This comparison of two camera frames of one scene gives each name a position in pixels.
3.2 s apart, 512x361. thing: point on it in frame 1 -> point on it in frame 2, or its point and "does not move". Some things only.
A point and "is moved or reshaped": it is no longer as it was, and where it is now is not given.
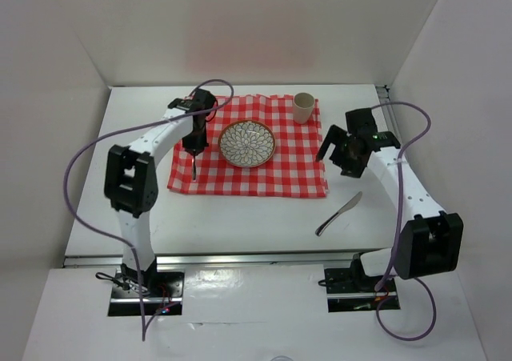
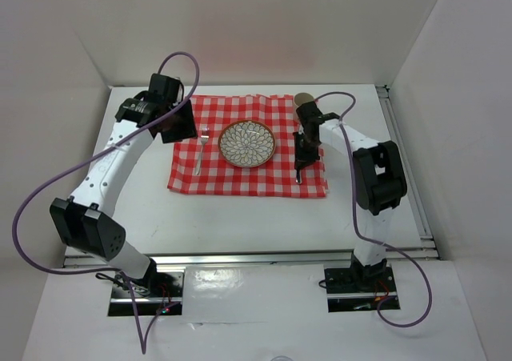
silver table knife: (350, 204) -> (301, 178)
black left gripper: (196, 145) -> (187, 129)
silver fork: (194, 166) is moved or reshaped
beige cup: (303, 104) does not move
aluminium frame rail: (234, 258) does not move
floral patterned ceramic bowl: (246, 143) does not move
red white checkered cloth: (294, 169) does not move
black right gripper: (334, 134) -> (302, 157)
